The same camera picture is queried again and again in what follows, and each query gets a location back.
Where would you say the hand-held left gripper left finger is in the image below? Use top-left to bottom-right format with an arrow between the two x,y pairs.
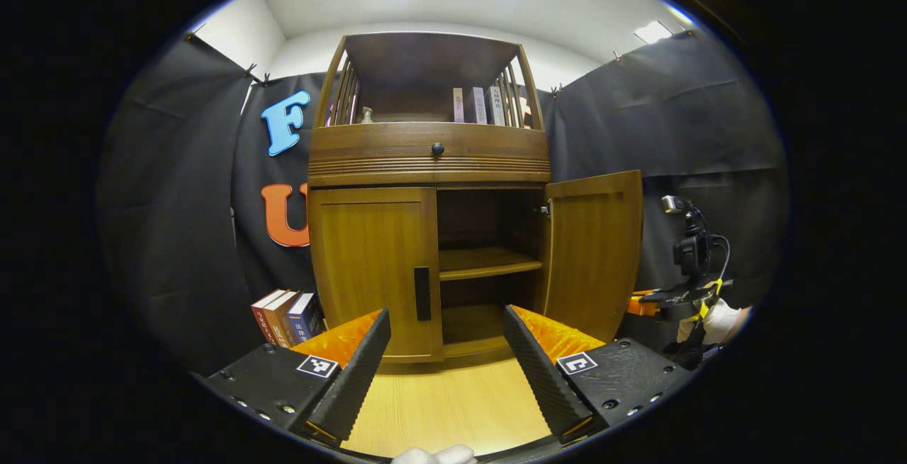
201,308 -> 392,443

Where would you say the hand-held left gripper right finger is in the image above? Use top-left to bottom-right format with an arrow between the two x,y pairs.
503,304 -> 699,445

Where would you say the wooden shoe cabinet door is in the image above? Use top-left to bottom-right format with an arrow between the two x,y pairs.
309,186 -> 444,364
542,170 -> 644,344

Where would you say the black door handle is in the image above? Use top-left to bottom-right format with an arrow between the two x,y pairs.
415,266 -> 432,322

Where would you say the wooden double-door shoe cabinet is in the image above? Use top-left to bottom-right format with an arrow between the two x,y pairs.
306,30 -> 644,364

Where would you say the wooden inner cabinet shelf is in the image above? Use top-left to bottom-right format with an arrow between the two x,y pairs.
439,248 -> 543,281

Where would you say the wooden cabinet drawer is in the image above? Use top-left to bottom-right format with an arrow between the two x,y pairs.
309,123 -> 551,183

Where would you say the blue book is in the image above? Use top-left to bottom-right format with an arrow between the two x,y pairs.
286,293 -> 323,344

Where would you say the brown book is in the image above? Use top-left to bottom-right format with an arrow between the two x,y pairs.
263,291 -> 300,349

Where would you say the red book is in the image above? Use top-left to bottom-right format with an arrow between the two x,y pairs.
251,289 -> 286,346

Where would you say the black backdrop cloth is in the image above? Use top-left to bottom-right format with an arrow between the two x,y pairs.
96,28 -> 791,376

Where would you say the small ceiling light panel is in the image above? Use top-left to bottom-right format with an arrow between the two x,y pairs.
633,21 -> 674,45

